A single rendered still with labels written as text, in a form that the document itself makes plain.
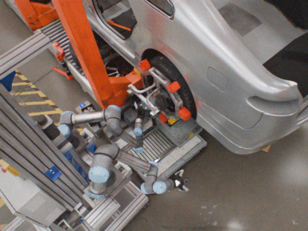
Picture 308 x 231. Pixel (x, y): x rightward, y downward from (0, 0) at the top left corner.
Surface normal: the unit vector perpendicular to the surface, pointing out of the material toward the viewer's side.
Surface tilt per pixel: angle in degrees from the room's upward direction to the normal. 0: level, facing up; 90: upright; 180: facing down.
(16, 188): 0
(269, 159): 0
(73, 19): 90
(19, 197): 0
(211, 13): 21
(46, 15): 90
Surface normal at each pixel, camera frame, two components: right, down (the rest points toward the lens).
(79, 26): 0.63, 0.61
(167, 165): -0.10, -0.55
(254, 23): 0.12, -0.32
